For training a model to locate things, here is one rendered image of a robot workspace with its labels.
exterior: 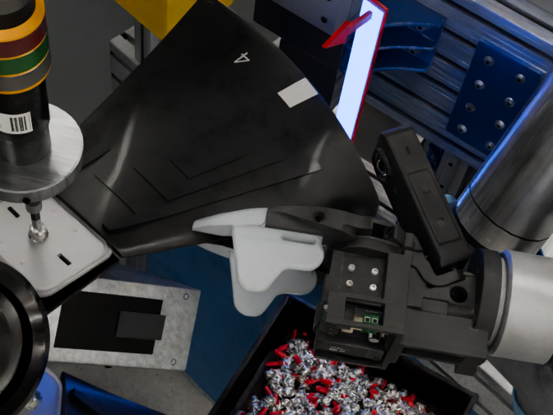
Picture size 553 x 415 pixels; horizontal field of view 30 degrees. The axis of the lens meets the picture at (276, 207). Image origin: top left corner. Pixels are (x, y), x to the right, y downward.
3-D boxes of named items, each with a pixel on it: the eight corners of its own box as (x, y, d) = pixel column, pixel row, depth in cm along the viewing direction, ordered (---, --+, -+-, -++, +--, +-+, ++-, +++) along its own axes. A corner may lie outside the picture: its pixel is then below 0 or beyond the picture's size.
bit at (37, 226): (34, 223, 70) (26, 179, 66) (48, 227, 70) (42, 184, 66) (27, 235, 69) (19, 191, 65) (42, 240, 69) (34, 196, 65)
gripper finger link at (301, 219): (267, 216, 69) (397, 241, 69) (271, 196, 69) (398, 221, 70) (258, 245, 73) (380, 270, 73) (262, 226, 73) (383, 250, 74)
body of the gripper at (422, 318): (315, 317, 67) (499, 349, 67) (332, 202, 71) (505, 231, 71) (303, 357, 73) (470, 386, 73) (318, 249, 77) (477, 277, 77)
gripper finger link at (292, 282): (179, 296, 71) (311, 315, 71) (195, 221, 74) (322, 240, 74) (182, 313, 74) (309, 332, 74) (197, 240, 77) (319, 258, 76)
